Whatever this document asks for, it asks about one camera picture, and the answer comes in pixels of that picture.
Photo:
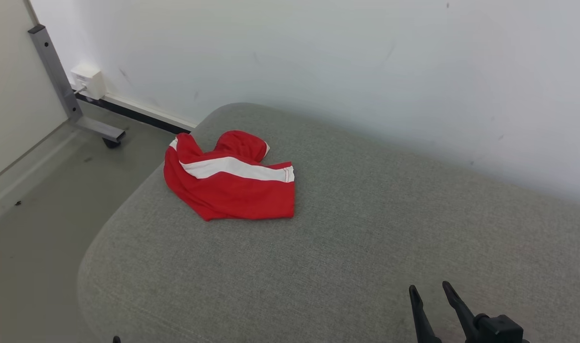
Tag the grey metal frame with caster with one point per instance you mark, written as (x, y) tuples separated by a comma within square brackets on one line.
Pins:
[(56, 71)]

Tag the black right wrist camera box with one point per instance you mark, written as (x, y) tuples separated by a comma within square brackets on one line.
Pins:
[(504, 331)]

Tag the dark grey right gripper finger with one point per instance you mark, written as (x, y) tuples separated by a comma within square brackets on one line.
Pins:
[(463, 314), (422, 324)]

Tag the red shorts with white stripe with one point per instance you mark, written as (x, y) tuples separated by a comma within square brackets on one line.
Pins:
[(232, 195)]

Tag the white wall socket box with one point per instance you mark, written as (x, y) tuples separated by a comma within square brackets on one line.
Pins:
[(90, 78)]

